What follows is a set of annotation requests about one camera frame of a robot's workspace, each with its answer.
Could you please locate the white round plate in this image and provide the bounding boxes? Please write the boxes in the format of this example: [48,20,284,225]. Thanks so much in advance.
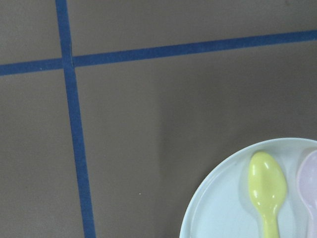
[179,138,317,238]

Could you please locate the yellow plastic spoon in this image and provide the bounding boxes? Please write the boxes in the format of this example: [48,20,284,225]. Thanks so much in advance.
[248,151,287,238]

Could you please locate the pink plastic spoon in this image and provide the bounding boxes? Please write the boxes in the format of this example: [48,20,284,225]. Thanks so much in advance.
[297,150,317,238]

